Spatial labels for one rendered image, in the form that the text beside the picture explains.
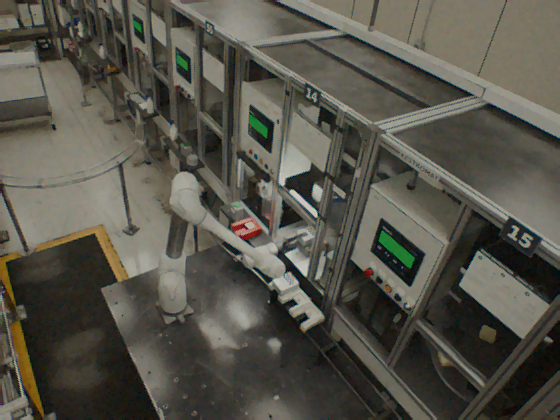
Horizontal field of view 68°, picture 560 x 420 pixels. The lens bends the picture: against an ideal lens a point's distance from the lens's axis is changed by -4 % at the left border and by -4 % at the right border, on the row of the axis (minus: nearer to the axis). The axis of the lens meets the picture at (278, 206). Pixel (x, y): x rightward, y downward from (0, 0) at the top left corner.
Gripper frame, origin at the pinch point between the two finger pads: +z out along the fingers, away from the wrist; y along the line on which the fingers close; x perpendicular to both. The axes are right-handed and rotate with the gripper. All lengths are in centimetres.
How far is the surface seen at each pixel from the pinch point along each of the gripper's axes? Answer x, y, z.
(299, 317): -36.5, -20.7, -25.6
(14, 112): 412, -77, -125
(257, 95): 46, 77, -9
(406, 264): -78, 56, -12
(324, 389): -74, -36, -34
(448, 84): -17, 96, 73
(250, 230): 27.7, -7.1, -20.2
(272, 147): 27, 53, -9
